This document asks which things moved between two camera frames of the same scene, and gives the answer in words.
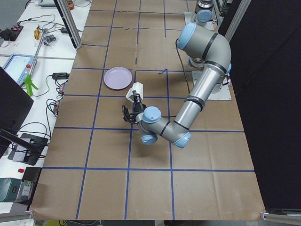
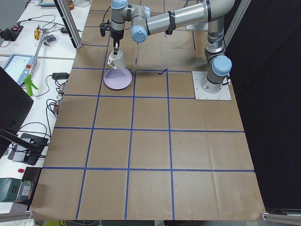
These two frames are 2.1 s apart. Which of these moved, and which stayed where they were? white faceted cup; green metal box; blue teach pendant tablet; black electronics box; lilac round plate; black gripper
Moved: white faceted cup; black gripper
Stayed: blue teach pendant tablet; black electronics box; lilac round plate; green metal box
